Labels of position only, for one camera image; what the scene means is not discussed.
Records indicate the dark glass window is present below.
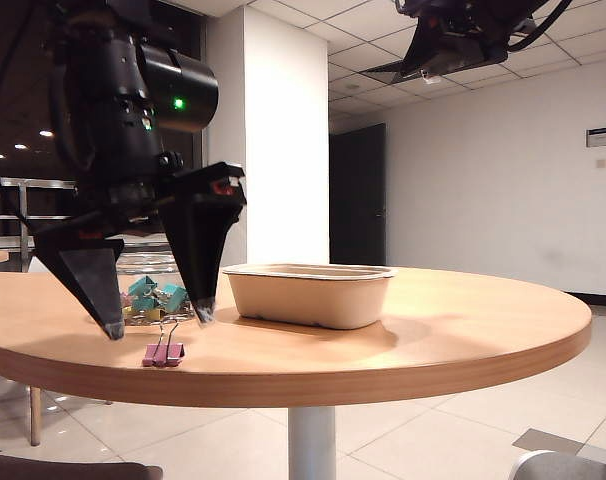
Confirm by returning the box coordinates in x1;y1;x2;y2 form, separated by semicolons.
0;0;204;236

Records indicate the grey chair back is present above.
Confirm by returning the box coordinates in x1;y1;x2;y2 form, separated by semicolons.
510;449;606;480

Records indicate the white table pedestal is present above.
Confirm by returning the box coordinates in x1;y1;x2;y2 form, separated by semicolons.
288;407;338;480

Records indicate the steel window railing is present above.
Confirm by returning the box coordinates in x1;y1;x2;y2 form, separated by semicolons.
0;176;207;274

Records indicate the dark single door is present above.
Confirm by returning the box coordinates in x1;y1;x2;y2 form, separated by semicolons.
328;122;387;267

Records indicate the clear plastic clip jar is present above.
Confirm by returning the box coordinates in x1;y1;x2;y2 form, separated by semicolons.
116;252;194;326

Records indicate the brown seat cushion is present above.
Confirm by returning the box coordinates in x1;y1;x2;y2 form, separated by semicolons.
0;452;164;480

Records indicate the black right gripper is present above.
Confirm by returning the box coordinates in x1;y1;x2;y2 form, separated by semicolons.
401;0;534;84

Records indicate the white plastic chair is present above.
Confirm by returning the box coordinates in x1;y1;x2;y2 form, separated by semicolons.
28;385;114;446

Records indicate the grey floor plate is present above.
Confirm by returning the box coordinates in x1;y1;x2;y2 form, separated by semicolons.
513;428;584;455

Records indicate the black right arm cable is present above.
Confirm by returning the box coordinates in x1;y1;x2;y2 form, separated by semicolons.
507;0;574;51

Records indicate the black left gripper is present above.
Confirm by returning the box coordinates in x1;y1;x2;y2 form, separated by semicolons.
32;154;248;341

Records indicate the beige rectangular pulp tray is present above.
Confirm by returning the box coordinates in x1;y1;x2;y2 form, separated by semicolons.
221;263;399;331

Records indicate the ceiling air vent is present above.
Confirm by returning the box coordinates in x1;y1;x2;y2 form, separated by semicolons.
360;60;409;76

